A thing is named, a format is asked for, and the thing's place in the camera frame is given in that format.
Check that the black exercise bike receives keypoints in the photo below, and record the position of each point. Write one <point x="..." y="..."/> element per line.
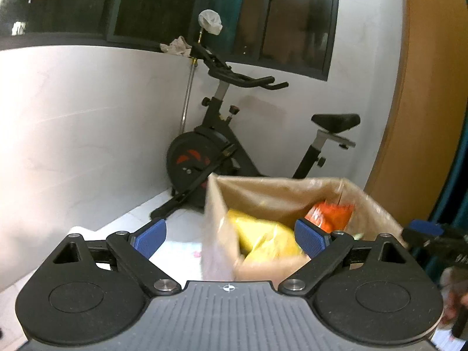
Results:
<point x="219" y="153"/>

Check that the orange wooden cabinet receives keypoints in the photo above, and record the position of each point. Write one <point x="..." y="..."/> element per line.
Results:
<point x="420" y="98"/>

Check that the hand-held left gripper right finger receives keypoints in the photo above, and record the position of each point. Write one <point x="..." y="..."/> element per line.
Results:
<point x="310" y="237"/>

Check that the yellow snack packet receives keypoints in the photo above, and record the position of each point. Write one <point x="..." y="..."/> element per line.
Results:
<point x="263" y="234"/>

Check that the metal pole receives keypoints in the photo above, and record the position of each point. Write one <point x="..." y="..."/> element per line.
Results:
<point x="187" y="95"/>

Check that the brown cardboard box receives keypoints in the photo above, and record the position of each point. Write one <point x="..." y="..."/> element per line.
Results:
<point x="267" y="197"/>

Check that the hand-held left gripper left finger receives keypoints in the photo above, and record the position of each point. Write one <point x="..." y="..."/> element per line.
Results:
<point x="150" y="236"/>

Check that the orange snack packet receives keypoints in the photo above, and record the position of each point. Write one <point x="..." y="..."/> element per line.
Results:
<point x="329" y="214"/>

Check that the crumpled white cloth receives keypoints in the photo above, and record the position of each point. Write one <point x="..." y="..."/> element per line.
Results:
<point x="177" y="46"/>

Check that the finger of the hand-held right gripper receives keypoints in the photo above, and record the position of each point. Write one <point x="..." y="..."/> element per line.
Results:
<point x="424" y="228"/>

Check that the white plastic bag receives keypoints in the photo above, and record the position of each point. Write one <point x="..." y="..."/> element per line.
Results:
<point x="210" y="22"/>

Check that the person's right hand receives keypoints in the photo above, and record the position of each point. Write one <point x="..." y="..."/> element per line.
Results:
<point x="453" y="292"/>

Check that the dark framed window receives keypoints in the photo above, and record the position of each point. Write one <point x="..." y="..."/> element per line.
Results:
<point x="164" y="7"/>

